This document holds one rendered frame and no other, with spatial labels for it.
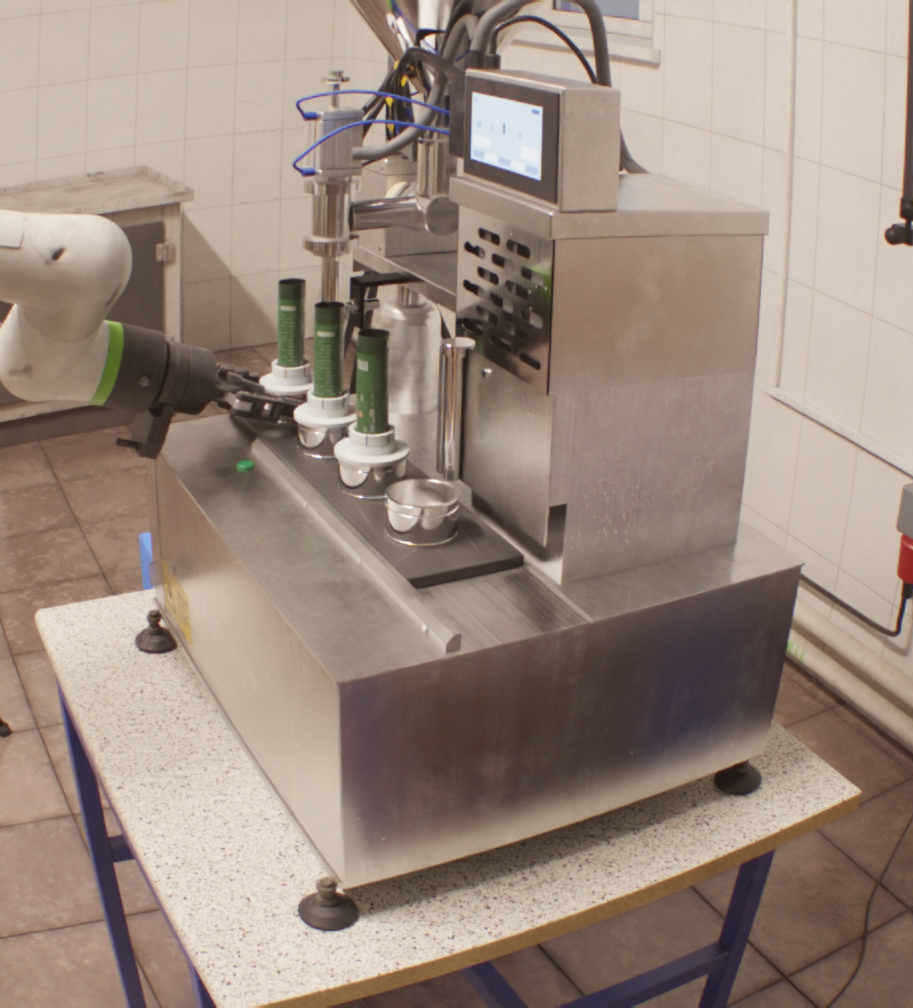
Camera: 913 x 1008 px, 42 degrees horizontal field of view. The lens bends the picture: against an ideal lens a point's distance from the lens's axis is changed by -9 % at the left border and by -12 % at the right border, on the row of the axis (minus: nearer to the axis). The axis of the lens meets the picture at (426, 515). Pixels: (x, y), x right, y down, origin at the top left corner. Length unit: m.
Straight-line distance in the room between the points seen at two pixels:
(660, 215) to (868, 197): 1.66
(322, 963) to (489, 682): 0.30
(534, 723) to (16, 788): 1.67
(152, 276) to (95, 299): 3.00
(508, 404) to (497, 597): 0.16
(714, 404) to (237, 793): 0.61
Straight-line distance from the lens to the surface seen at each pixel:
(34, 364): 1.32
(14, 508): 3.88
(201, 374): 1.40
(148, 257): 4.23
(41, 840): 2.49
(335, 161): 1.28
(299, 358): 1.45
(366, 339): 1.23
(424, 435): 1.46
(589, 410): 1.10
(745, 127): 3.02
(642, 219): 1.08
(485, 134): 1.12
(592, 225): 1.05
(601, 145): 1.04
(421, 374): 1.51
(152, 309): 4.28
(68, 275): 1.24
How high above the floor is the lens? 1.56
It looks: 25 degrees down
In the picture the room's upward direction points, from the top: 2 degrees clockwise
